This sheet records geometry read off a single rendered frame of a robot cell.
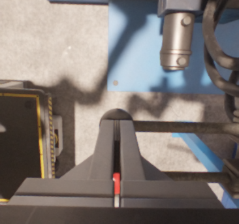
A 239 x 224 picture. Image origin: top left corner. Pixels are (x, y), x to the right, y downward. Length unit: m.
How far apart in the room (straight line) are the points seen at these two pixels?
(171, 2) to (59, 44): 0.77
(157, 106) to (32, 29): 0.94
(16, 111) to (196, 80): 1.01
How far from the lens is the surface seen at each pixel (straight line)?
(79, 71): 1.16
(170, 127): 0.18
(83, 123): 1.24
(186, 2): 0.64
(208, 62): 0.44
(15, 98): 0.97
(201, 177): 0.22
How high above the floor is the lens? 1.14
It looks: 75 degrees down
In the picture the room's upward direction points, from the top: 177 degrees clockwise
